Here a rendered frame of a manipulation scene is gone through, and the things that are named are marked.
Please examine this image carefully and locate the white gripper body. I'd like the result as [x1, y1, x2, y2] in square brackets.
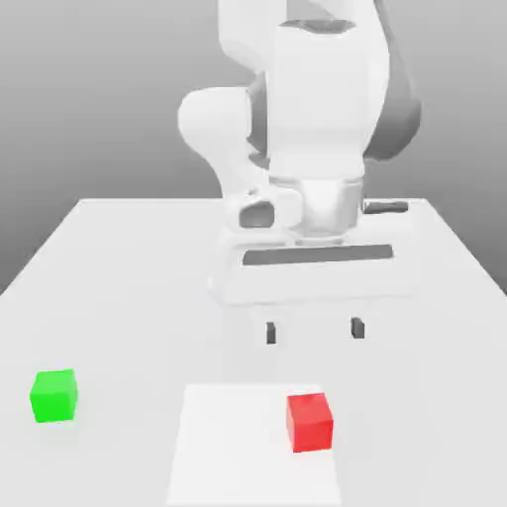
[207, 230, 418, 307]

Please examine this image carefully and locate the small red cube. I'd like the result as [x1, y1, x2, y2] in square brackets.
[285, 391, 335, 454]

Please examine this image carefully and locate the small green cube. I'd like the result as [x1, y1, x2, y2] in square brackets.
[29, 367, 79, 425]

